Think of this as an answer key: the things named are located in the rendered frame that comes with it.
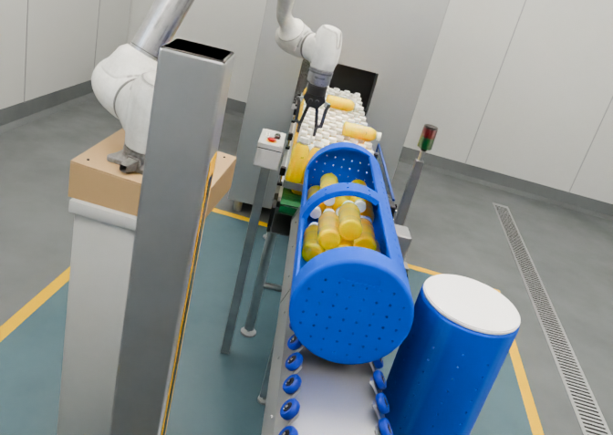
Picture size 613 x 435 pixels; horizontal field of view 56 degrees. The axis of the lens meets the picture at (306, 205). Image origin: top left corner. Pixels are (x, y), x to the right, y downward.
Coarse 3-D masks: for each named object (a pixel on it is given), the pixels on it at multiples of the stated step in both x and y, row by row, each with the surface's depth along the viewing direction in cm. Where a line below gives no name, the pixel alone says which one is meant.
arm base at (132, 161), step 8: (120, 152) 171; (128, 152) 168; (136, 152) 166; (112, 160) 169; (120, 160) 168; (128, 160) 166; (136, 160) 166; (120, 168) 164; (128, 168) 164; (136, 168) 167
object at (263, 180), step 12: (264, 168) 235; (264, 180) 237; (264, 192) 240; (252, 216) 244; (252, 228) 246; (252, 240) 249; (240, 264) 254; (240, 276) 256; (240, 288) 259; (240, 300) 261; (228, 324) 267; (228, 336) 269; (228, 348) 272
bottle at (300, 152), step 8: (296, 144) 223; (304, 144) 222; (296, 152) 222; (304, 152) 222; (296, 160) 222; (304, 160) 223; (288, 168) 225; (296, 168) 223; (304, 168) 225; (288, 176) 225; (296, 176) 224
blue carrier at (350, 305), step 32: (320, 160) 206; (352, 160) 205; (320, 192) 165; (352, 192) 161; (384, 192) 177; (384, 224) 148; (320, 256) 129; (352, 256) 125; (384, 256) 130; (320, 288) 127; (352, 288) 127; (384, 288) 126; (320, 320) 130; (352, 320) 130; (384, 320) 130; (320, 352) 134; (352, 352) 134; (384, 352) 133
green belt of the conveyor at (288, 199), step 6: (288, 192) 236; (282, 198) 229; (288, 198) 231; (294, 198) 232; (300, 198) 234; (282, 204) 227; (288, 204) 227; (294, 204) 228; (282, 210) 228; (288, 210) 227; (294, 210) 227
